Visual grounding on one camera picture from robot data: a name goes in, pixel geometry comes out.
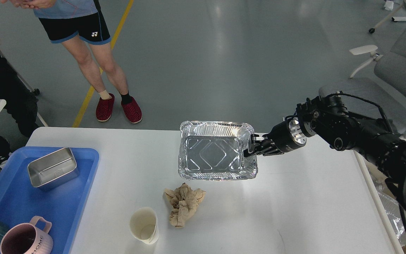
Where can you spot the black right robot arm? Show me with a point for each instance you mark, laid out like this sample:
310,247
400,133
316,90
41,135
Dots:
329,118

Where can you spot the square stainless steel tray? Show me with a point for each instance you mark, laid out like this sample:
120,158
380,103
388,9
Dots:
52,170

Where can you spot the blue plastic tray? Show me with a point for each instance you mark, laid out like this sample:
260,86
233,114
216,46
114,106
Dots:
63,206

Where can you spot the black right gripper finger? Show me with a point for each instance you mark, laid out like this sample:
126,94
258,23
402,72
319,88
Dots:
255,150
256,138

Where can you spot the seated person at left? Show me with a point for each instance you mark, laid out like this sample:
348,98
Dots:
21,104

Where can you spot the cream paper cup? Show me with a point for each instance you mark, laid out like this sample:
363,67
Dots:
143,225

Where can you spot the cream plastic bin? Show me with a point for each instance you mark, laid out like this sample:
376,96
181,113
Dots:
376,183

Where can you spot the pink HOME mug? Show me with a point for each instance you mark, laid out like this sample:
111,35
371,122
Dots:
28,238

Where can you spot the grey office chair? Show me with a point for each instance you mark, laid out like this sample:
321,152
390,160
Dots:
391,95

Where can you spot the aluminium foil tray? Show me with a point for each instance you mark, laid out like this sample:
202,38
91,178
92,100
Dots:
212,150

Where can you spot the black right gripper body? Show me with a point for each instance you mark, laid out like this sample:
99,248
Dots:
284,137

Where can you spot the standing person in shorts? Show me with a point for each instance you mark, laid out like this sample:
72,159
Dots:
79,26

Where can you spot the brown paper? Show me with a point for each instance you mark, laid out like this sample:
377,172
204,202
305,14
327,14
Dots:
184,201

